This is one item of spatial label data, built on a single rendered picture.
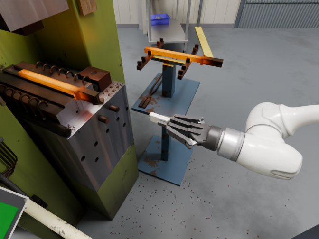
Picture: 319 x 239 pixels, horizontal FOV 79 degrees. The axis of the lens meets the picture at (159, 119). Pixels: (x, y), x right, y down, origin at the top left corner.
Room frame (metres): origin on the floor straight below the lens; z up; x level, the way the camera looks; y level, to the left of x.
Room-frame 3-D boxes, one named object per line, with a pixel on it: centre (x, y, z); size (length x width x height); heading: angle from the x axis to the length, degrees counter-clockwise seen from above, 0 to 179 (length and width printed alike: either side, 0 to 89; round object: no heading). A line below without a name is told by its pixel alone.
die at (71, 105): (0.67, 0.51, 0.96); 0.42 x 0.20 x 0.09; 64
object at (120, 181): (0.72, 0.50, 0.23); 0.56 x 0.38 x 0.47; 64
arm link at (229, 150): (0.35, -0.21, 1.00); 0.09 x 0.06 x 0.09; 154
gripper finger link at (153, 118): (0.45, 0.00, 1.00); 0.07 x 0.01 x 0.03; 64
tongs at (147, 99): (1.09, -0.01, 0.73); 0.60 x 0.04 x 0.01; 159
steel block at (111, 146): (0.72, 0.50, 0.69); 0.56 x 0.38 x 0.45; 64
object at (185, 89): (0.94, -0.05, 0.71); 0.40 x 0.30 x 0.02; 158
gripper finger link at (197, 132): (0.40, -0.07, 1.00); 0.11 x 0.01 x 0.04; 66
